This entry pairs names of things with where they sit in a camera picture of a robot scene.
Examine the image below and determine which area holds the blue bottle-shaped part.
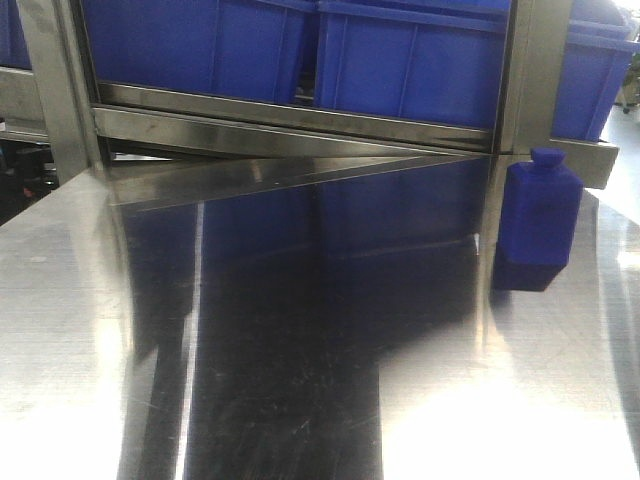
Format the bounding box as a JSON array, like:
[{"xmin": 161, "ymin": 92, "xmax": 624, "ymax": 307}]
[{"xmin": 492, "ymin": 147, "xmax": 584, "ymax": 292}]

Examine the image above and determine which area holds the stainless steel shelf rack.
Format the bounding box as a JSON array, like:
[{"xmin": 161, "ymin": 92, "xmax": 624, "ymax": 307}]
[{"xmin": 1, "ymin": 1, "xmax": 618, "ymax": 206}]

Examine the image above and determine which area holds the blue bin left on shelf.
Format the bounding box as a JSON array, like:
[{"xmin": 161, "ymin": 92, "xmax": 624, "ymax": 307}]
[{"xmin": 82, "ymin": 1, "xmax": 317, "ymax": 104}]

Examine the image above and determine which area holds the blue bin on shelf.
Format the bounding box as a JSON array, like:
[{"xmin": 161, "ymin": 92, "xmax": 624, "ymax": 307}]
[
  {"xmin": 314, "ymin": 1, "xmax": 508, "ymax": 129},
  {"xmin": 82, "ymin": 1, "xmax": 317, "ymax": 104}
]

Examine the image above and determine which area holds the blue bin right on shelf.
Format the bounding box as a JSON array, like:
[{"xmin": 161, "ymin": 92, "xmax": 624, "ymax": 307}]
[{"xmin": 314, "ymin": 1, "xmax": 508, "ymax": 129}]

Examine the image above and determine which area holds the blue bin tilted upper right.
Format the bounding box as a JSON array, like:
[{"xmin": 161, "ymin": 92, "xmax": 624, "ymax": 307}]
[{"xmin": 551, "ymin": 1, "xmax": 639, "ymax": 142}]

